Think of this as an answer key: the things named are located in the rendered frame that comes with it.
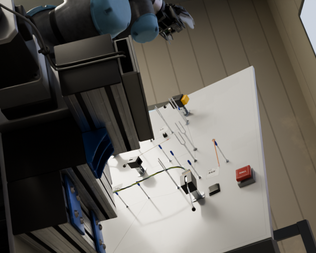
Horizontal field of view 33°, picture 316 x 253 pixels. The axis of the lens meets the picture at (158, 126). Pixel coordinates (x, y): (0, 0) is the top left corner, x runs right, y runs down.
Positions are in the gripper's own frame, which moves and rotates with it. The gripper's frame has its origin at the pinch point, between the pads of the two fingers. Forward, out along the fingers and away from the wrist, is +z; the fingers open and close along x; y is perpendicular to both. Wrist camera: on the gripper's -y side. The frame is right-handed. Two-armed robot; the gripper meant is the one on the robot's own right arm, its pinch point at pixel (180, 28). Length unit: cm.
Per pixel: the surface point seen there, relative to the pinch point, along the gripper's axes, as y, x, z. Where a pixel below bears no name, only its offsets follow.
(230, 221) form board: 60, -15, 13
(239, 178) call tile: 48, -8, 18
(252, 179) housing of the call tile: 50, -5, 20
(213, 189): 46, -18, 21
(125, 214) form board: 36, -54, 25
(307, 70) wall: -73, 18, 228
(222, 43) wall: -137, -30, 234
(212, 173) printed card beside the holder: 38, -19, 28
